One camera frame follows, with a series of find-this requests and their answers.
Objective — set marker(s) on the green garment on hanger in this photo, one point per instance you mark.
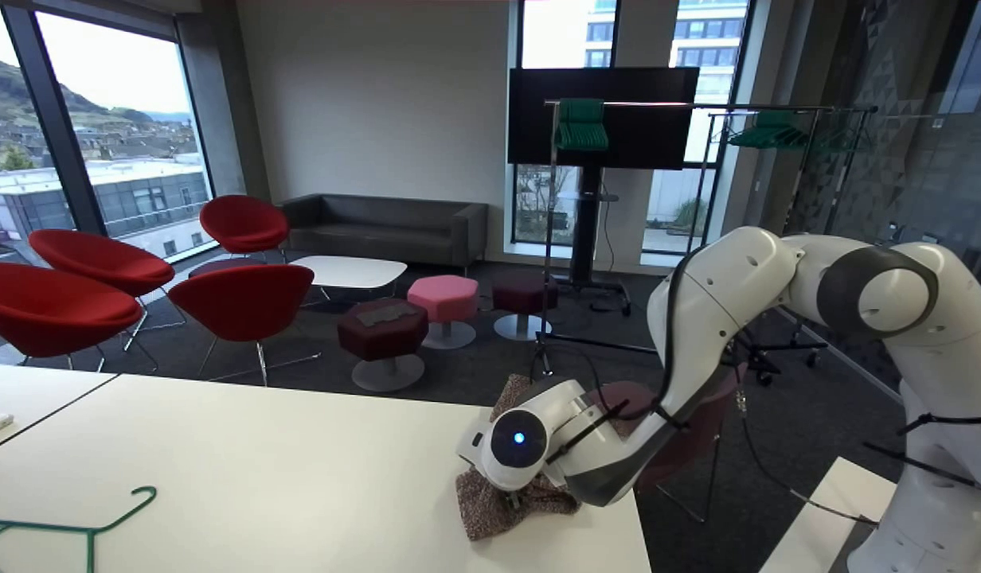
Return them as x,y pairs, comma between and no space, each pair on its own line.
770,132
580,127

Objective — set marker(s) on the long white table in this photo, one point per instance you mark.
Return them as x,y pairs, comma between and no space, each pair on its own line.
299,479

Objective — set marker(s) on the black rolling clothes rack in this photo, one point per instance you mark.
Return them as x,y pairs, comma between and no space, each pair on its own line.
769,367

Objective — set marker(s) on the pink hexagonal stool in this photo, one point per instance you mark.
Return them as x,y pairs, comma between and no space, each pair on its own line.
445,298

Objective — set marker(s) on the dark grey sofa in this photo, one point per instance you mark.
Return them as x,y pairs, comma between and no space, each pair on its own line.
382,226

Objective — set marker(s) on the white adjoining table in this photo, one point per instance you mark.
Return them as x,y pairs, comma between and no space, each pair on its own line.
33,400

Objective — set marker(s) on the maroon chair with metal legs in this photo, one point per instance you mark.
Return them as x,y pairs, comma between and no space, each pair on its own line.
709,417

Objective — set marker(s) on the metal rolling clothes rack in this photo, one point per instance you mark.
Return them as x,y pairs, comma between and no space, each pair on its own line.
545,364

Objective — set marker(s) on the black flat screen television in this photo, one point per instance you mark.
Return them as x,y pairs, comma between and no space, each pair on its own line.
525,115

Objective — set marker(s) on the brown knitted clothing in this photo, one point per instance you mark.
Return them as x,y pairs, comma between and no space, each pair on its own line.
502,511

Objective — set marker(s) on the red shell lounge chair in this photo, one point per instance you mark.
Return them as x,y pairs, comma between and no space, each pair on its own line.
47,305
243,219
246,298
103,259

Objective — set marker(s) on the white robot base table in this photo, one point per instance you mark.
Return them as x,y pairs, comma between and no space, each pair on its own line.
818,521

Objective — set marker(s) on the black television floor stand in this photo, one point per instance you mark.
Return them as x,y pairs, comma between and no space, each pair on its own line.
587,224

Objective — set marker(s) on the white low coffee table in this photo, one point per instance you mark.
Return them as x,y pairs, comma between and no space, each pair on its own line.
347,273

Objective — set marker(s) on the maroon hexagonal stool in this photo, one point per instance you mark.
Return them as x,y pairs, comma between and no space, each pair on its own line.
523,293
382,335

